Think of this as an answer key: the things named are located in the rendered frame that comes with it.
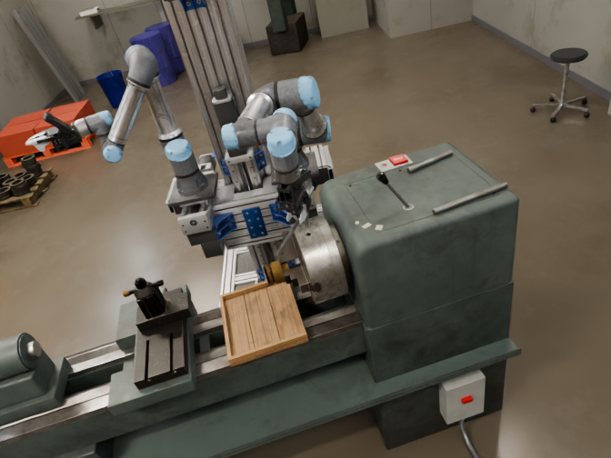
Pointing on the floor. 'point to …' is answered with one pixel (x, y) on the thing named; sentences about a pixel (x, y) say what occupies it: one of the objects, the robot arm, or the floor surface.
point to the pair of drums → (162, 50)
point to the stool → (565, 81)
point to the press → (285, 27)
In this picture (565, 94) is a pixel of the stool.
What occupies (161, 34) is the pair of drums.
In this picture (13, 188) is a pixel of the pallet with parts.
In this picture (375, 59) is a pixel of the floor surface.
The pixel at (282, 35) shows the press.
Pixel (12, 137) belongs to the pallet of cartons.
